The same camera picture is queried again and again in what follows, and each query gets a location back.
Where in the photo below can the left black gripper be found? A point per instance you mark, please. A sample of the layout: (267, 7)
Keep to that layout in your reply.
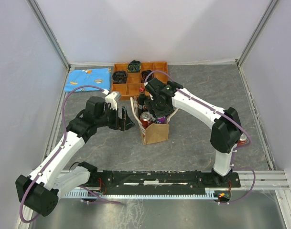
(128, 123)

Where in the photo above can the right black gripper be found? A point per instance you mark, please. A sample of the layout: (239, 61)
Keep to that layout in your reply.
(150, 105)

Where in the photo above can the glass cola bottle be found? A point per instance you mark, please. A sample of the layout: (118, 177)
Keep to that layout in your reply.
(141, 101)

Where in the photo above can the purple Fanta can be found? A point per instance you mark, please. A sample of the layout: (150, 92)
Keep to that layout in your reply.
(161, 120)

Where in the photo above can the red cola can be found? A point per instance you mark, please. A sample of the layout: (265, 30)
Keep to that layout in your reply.
(146, 119)
(243, 140)

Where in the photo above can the burlap canvas watermelon bag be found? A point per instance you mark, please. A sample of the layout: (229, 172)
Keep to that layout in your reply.
(154, 133)

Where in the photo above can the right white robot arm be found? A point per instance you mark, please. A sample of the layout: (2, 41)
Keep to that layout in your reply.
(223, 123)

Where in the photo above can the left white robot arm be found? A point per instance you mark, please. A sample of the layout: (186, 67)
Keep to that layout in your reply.
(42, 188)

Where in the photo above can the wooden compartment tray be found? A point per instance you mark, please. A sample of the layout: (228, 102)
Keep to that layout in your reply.
(134, 80)

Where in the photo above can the rolled dark belt centre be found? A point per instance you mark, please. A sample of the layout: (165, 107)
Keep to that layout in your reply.
(144, 75)

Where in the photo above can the rolled dark belt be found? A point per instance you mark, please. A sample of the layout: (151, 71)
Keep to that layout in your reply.
(119, 77)
(134, 67)
(144, 75)

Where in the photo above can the rolled dark belt left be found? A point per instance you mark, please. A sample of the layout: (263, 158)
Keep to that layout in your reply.
(119, 77)

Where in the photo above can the rolled dark belt top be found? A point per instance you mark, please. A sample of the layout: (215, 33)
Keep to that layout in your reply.
(134, 67)

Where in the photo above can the blue patterned cloth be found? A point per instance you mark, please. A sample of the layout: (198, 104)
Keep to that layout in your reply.
(95, 77)

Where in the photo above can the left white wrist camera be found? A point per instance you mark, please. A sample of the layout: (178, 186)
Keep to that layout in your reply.
(112, 98)

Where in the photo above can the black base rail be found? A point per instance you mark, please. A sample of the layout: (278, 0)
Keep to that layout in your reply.
(157, 182)

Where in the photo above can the white slotted cable duct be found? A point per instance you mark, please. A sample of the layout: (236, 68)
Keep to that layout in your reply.
(208, 195)

